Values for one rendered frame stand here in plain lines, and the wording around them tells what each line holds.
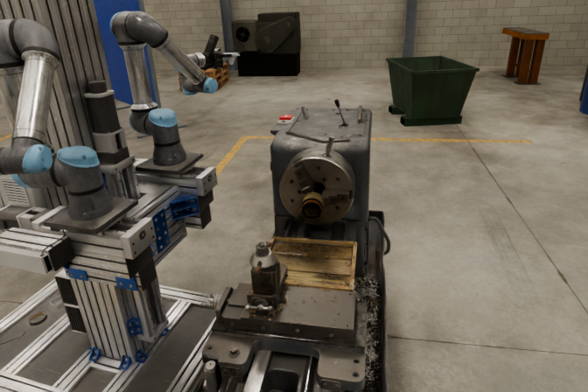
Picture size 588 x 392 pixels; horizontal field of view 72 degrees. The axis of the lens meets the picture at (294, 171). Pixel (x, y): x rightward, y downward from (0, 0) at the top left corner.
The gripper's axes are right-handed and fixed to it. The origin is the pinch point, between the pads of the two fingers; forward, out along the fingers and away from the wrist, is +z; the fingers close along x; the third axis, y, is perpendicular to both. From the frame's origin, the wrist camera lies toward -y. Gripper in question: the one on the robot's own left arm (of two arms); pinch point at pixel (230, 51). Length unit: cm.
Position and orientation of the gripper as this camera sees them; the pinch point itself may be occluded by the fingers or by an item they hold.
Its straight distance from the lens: 231.3
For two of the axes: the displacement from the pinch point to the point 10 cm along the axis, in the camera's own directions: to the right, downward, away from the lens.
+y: -0.7, 8.8, 4.7
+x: 7.8, 3.4, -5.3
